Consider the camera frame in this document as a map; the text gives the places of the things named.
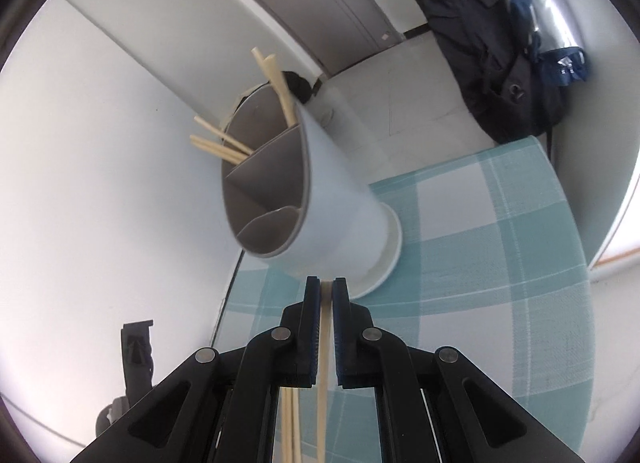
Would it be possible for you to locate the silver blue folded umbrella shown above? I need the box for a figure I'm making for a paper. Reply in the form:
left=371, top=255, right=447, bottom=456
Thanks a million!
left=506, top=0, right=589, bottom=87

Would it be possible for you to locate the black backpack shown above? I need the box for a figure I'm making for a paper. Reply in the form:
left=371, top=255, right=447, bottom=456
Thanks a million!
left=421, top=0, right=564, bottom=144

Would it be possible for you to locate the black jacket pile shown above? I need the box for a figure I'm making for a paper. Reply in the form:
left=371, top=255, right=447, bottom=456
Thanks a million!
left=283, top=71, right=322, bottom=104

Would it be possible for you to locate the teal checkered placemat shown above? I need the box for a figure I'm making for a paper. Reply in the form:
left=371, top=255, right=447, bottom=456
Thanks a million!
left=209, top=134, right=597, bottom=463

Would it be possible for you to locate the white grey utensil holder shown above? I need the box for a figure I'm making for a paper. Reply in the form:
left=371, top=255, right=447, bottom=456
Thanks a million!
left=221, top=84, right=402, bottom=298

